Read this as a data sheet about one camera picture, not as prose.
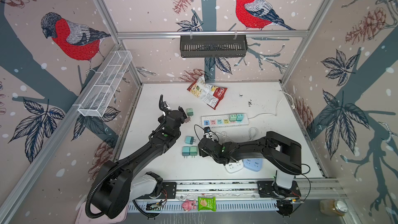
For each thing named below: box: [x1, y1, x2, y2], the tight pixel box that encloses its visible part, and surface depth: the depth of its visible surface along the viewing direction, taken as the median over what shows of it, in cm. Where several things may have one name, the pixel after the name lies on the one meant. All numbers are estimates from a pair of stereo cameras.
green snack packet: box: [197, 196, 217, 213], surface depth 71 cm
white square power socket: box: [224, 159, 245, 174], surface depth 80 cm
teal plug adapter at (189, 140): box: [184, 135, 197, 145], surface depth 90 cm
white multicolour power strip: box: [201, 113, 250, 129], surface depth 97 cm
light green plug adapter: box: [229, 114, 237, 122], surface depth 95 cm
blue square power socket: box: [242, 158, 263, 172], surface depth 81 cm
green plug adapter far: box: [186, 107, 194, 117], surface depth 105 cm
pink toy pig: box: [181, 199, 197, 212], surface depth 70 cm
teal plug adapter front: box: [181, 146, 191, 159], surface depth 86 cm
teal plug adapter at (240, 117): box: [236, 114, 244, 122], surface depth 95 cm
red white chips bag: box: [187, 74, 228, 110], surface depth 110 cm
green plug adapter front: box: [189, 145, 198, 159], surface depth 85 cm
